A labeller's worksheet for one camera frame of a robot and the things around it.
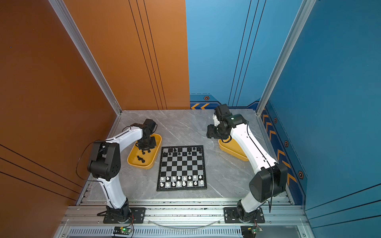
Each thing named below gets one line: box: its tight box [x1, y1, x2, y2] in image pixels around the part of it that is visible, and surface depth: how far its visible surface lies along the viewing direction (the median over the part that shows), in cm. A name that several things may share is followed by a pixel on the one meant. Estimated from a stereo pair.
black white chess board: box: [156, 145, 207, 191], surface depth 89 cm
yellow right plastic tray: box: [218, 137, 250, 162], surface depth 93 cm
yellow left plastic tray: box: [127, 133, 163, 170], surface depth 95 cm
